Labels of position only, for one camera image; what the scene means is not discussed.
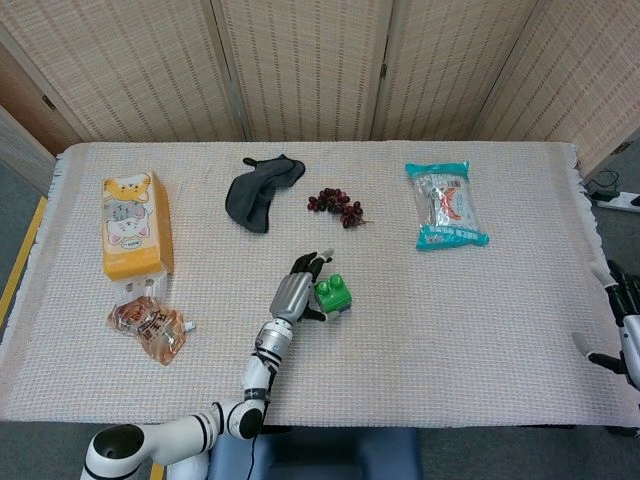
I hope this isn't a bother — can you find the white robot torso part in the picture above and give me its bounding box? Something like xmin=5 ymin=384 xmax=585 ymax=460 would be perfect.
xmin=165 ymin=449 xmax=211 ymax=480

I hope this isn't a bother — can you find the orange cat tissue pack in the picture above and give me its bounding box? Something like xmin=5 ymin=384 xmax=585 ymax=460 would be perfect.
xmin=101 ymin=171 xmax=177 ymax=302

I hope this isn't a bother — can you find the black floor cable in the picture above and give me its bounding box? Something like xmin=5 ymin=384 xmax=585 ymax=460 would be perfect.
xmin=583 ymin=168 xmax=622 ymax=198

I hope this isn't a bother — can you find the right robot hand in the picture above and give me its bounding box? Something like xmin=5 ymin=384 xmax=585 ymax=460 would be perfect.
xmin=572 ymin=259 xmax=640 ymax=392

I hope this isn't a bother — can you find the beige woven tablecloth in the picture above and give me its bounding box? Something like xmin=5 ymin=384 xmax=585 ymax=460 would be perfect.
xmin=0 ymin=141 xmax=627 ymax=427

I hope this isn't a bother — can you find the green toy block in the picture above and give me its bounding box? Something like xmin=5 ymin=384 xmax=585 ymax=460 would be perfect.
xmin=313 ymin=275 xmax=356 ymax=316

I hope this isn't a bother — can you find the woven folding screen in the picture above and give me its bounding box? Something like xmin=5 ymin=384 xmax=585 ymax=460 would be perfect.
xmin=0 ymin=0 xmax=640 ymax=179

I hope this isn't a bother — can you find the brown spout drink pouch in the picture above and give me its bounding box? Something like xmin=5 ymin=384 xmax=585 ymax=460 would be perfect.
xmin=105 ymin=294 xmax=200 ymax=368

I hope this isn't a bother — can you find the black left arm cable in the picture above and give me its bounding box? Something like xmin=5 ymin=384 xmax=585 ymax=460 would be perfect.
xmin=248 ymin=364 xmax=275 ymax=480

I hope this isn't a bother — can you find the dark grey cloth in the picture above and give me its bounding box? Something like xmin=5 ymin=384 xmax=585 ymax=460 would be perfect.
xmin=224 ymin=153 xmax=307 ymax=235

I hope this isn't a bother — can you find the teal snack package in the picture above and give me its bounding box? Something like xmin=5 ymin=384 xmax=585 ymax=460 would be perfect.
xmin=404 ymin=160 xmax=492 ymax=253

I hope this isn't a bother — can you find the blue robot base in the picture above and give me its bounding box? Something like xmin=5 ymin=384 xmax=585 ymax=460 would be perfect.
xmin=206 ymin=427 xmax=423 ymax=480

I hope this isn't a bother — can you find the bunch of red grapes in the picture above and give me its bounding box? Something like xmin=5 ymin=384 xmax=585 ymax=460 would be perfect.
xmin=306 ymin=187 xmax=376 ymax=231

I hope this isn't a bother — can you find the white power strip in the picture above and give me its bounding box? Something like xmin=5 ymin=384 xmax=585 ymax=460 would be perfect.
xmin=595 ymin=190 xmax=640 ymax=214

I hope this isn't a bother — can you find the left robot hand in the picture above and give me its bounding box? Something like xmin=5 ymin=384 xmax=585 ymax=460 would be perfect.
xmin=269 ymin=247 xmax=341 ymax=326

